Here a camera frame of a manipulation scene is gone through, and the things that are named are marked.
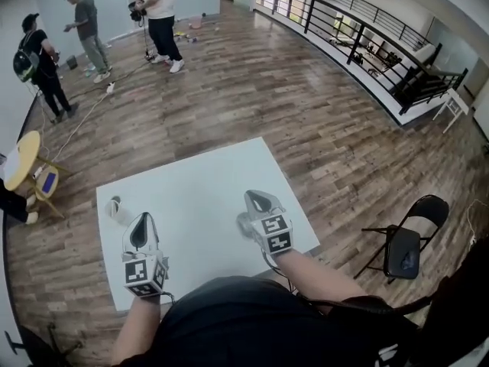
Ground yellow stool with blue pad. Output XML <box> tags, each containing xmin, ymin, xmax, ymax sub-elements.
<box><xmin>33</xmin><ymin>169</ymin><xmax>66</xmax><ymax>219</ymax></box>

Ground person's right forearm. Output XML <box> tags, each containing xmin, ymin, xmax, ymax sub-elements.
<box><xmin>273</xmin><ymin>251</ymin><xmax>370</xmax><ymax>307</ymax></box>

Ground thin white cable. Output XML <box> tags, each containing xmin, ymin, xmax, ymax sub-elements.
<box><xmin>465</xmin><ymin>198</ymin><xmax>489</xmax><ymax>251</ymax></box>

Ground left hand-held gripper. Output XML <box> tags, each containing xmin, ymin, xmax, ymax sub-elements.
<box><xmin>121</xmin><ymin>212</ymin><xmax>170</xmax><ymax>300</ymax></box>

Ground black hand-held device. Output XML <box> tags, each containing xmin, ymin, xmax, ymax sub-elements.
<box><xmin>128</xmin><ymin>0</ymin><xmax>148</xmax><ymax>23</ymax></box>

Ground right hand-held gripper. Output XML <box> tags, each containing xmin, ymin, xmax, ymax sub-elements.
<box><xmin>243</xmin><ymin>189</ymin><xmax>294</xmax><ymax>258</ymax></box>

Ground white cup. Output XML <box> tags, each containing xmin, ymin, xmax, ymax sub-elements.
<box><xmin>105</xmin><ymin>196</ymin><xmax>134</xmax><ymax>225</ymax></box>

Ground white paper sheet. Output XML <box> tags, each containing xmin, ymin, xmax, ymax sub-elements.
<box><xmin>2</xmin><ymin>146</ymin><xmax>20</xmax><ymax>181</ymax></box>

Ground person's left forearm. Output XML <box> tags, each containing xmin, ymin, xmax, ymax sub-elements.
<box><xmin>109</xmin><ymin>295</ymin><xmax>162</xmax><ymax>367</ymax></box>

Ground black backpack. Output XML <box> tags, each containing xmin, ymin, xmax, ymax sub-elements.
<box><xmin>13</xmin><ymin>31</ymin><xmax>41</xmax><ymax>84</ymax></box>

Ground black metal railing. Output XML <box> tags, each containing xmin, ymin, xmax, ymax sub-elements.
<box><xmin>256</xmin><ymin>0</ymin><xmax>469</xmax><ymax>116</ymax></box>

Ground small white side table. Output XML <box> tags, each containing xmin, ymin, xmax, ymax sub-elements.
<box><xmin>432</xmin><ymin>88</ymin><xmax>470</xmax><ymax>135</ymax></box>

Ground black folding chair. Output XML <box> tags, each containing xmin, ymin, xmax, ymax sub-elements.
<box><xmin>354</xmin><ymin>194</ymin><xmax>450</xmax><ymax>284</ymax></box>

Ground white floor cable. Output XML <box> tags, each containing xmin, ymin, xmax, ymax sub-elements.
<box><xmin>36</xmin><ymin>89</ymin><xmax>112</xmax><ymax>175</ymax></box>

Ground black tripod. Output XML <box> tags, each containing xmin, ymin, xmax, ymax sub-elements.
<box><xmin>3</xmin><ymin>322</ymin><xmax>83</xmax><ymax>367</ymax></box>

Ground yellow round table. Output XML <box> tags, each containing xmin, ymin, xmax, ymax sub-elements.
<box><xmin>2</xmin><ymin>130</ymin><xmax>73</xmax><ymax>221</ymax></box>

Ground person's black shirt torso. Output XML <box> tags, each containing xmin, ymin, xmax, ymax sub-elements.
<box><xmin>114</xmin><ymin>275</ymin><xmax>429</xmax><ymax>367</ymax></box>

